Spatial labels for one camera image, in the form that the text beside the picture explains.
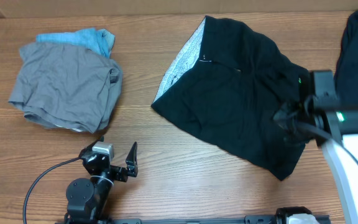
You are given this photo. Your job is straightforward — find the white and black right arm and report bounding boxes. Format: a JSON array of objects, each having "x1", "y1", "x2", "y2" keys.
[{"x1": 273, "y1": 70, "x2": 358, "y2": 223}]

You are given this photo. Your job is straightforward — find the blue folded garment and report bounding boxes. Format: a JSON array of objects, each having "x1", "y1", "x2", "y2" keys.
[{"x1": 35, "y1": 28, "x2": 115, "y2": 58}]

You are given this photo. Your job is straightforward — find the grey folded garment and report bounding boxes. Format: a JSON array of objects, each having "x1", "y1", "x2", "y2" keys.
[{"x1": 9, "y1": 42, "x2": 123, "y2": 133}]

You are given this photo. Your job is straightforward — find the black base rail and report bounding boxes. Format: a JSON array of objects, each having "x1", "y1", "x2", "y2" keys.
[{"x1": 54, "y1": 206, "x2": 331, "y2": 224}]

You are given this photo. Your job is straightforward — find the black shorts with white waistband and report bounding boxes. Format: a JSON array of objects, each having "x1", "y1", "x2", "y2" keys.
[{"x1": 151, "y1": 16, "x2": 308, "y2": 180}]

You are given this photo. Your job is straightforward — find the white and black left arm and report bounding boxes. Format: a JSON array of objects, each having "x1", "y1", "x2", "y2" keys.
[{"x1": 64, "y1": 138, "x2": 138, "y2": 223}]

